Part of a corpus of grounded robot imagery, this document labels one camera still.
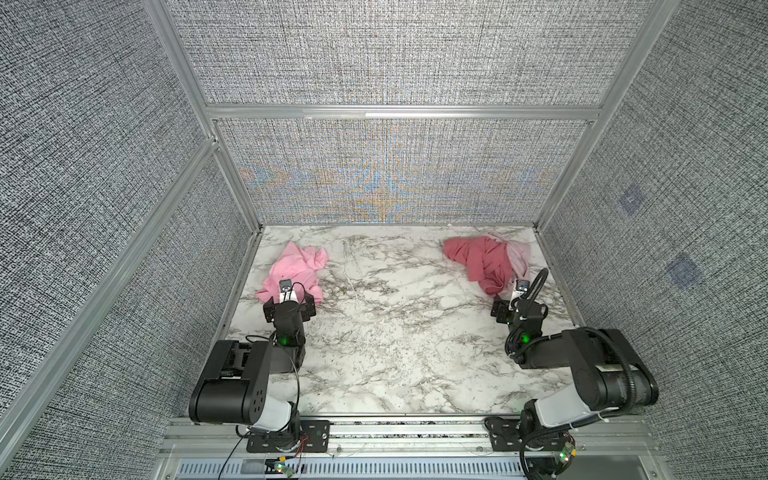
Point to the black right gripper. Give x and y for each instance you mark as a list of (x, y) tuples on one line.
[(500, 309)]

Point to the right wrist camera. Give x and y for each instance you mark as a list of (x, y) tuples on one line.
[(522, 288)]

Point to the aluminium corner post left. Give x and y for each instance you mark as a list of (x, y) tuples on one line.
[(170, 39)]

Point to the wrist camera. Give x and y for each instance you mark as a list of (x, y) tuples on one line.
[(522, 288), (287, 289)]

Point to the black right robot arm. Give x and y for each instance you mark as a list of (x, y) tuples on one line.
[(608, 377)]

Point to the aluminium corner post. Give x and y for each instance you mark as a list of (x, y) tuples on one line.
[(170, 39), (648, 34)]

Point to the aluminium horizontal back bar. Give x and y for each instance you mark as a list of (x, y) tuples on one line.
[(376, 112)]

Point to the dark pink cloth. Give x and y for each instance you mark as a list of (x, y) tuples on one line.
[(486, 261)]

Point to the light pink cloth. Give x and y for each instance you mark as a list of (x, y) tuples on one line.
[(297, 264)]

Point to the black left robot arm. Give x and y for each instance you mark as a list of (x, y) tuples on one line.
[(233, 385)]

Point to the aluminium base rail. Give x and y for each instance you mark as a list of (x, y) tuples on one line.
[(358, 446)]

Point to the pale pink cloth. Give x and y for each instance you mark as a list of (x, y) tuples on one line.
[(519, 255)]

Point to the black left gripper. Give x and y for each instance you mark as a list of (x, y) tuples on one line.
[(306, 309)]

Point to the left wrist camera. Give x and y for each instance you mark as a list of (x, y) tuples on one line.
[(287, 289)]

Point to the aluminium corner post right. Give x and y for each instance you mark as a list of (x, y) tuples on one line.
[(648, 34)]

